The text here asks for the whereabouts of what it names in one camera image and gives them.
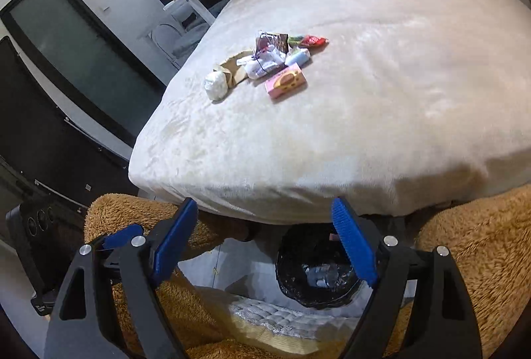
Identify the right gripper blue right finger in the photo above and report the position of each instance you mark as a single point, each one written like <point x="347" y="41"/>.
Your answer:
<point x="360" y="239"/>

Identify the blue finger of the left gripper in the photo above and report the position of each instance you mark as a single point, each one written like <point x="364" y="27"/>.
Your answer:
<point x="122" y="237"/>

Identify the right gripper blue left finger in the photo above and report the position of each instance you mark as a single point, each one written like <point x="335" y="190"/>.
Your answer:
<point x="169" y="240"/>

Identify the white plastic bag ball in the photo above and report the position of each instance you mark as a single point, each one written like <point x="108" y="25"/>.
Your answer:
<point x="215" y="85"/>

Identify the green candy wrapper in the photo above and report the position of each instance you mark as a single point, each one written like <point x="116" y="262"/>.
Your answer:
<point x="295" y="40"/>

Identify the black trash bin bag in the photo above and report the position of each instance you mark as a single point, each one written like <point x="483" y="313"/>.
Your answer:
<point x="312" y="267"/>

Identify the pink yellow snack box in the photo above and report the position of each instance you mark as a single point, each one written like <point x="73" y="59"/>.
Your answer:
<point x="285" y="81"/>

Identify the brown paper bag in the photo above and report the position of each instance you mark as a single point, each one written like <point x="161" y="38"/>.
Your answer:
<point x="233" y="68"/>

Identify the dark glass door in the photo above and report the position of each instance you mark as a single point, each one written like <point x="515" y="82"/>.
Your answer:
<point x="87" y="62"/>

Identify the white crumpled wrapper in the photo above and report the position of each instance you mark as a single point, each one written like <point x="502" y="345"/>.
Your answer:
<point x="265" y="62"/>

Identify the light blue small packet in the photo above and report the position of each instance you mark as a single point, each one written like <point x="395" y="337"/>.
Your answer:
<point x="297" y="55"/>

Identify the grey cushioned chair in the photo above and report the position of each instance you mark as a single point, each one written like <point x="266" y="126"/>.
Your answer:
<point x="165" y="39"/>

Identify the red candy wrapper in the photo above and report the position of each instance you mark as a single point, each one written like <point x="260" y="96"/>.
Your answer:
<point x="313" y="42"/>

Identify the dark foil snack wrapper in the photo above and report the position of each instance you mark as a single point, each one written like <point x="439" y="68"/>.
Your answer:
<point x="278" y="40"/>

